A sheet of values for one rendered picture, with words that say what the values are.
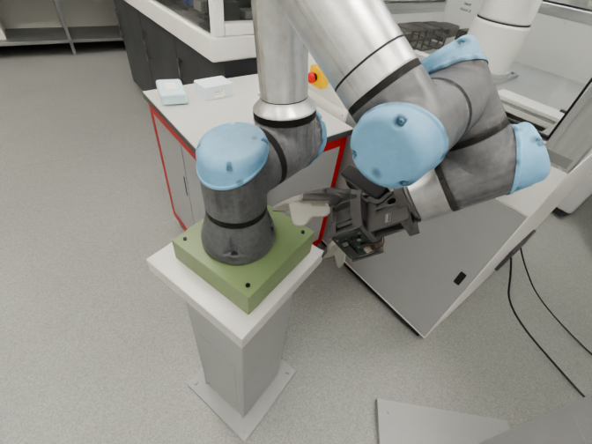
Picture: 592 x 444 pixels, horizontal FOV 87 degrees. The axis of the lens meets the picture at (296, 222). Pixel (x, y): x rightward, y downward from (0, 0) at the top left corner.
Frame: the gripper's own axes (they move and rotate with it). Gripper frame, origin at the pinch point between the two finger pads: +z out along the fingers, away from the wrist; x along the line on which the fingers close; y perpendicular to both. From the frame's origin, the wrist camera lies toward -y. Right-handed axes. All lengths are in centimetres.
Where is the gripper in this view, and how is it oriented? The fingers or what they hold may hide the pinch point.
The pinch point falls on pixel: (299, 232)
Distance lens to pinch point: 55.3
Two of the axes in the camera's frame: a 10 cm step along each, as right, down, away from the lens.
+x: 5.9, 5.8, 5.6
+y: -1.0, 7.4, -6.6
